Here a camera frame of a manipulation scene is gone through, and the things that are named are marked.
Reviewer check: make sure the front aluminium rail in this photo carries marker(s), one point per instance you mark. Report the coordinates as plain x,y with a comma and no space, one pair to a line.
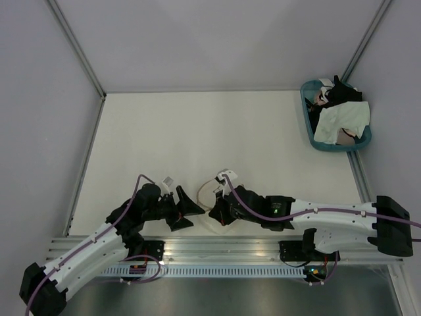
225,249

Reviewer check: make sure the beige garment in basket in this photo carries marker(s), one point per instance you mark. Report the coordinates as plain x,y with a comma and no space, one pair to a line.
346,137

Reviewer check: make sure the left aluminium frame post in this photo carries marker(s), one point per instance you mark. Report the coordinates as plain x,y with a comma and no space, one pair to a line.
75,46

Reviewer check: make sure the pale green cloth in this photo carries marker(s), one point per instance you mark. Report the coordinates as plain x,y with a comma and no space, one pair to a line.
353,116

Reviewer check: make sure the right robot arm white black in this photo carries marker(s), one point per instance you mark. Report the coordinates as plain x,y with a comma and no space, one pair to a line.
383,225

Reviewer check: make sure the right aluminium frame post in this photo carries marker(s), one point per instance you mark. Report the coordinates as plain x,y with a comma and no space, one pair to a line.
369,33

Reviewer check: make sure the aluminium frame post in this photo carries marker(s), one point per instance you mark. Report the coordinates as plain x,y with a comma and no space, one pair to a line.
75,46
369,33

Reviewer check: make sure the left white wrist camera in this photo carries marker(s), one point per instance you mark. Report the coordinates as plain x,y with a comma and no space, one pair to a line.
165,185

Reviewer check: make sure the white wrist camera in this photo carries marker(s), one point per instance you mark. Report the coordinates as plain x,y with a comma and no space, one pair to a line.
165,185
226,178

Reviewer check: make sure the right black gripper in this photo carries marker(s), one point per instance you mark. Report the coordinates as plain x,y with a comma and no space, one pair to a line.
219,211

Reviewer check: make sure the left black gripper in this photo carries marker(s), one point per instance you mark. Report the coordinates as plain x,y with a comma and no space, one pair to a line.
185,206

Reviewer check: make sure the blue plastic basket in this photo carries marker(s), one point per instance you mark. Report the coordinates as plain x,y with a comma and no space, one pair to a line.
308,89

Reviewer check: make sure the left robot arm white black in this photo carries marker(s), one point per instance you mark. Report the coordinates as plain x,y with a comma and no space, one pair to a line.
46,289

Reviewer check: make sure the round white mesh laundry bag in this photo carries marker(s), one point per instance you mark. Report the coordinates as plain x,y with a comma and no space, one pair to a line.
205,198

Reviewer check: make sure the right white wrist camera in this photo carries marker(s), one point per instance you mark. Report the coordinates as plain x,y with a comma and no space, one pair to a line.
226,178

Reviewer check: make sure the white slotted cable duct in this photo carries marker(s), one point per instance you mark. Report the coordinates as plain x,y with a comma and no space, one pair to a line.
205,271

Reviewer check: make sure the black garment in basket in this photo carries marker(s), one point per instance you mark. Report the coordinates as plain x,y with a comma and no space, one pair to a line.
329,95

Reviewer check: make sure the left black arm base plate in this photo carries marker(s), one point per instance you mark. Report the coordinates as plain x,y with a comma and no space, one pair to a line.
154,248

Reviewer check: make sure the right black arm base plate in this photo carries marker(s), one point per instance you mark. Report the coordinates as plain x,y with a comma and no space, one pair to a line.
292,251

